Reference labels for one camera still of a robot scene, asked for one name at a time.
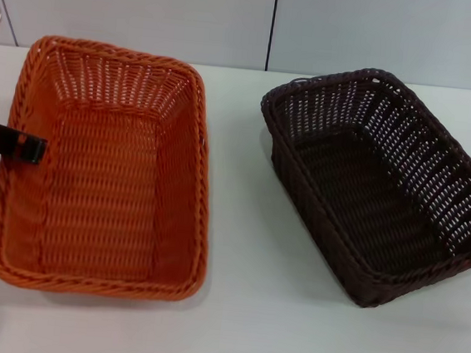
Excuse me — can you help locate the orange woven plastic basket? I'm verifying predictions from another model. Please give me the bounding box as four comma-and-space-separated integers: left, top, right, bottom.
0, 30, 228, 308

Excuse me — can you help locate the dark brown woven basket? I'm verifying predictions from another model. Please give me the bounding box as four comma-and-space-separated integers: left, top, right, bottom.
242, 56, 471, 320

